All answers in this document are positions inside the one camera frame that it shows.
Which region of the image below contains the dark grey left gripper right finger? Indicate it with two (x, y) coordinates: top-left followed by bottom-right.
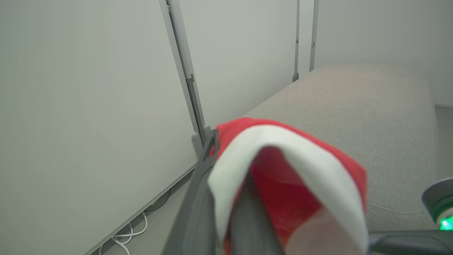
(230, 170), (285, 255)

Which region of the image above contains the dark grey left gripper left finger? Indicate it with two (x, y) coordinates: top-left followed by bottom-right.
(161, 129), (223, 255)

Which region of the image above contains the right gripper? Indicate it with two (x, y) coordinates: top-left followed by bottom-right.
(368, 178), (453, 255)

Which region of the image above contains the red garment with white trim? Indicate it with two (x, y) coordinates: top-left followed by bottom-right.
(207, 117), (369, 255)

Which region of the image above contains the grey fabric sofa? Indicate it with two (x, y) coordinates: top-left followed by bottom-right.
(244, 64), (439, 232)

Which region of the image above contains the wide white partition panel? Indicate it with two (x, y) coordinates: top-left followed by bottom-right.
(0, 0), (206, 255)

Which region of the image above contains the black floor cable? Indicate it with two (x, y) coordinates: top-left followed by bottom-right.
(144, 191), (172, 214)

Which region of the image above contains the white coiled cable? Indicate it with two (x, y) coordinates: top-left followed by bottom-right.
(98, 212), (148, 255)

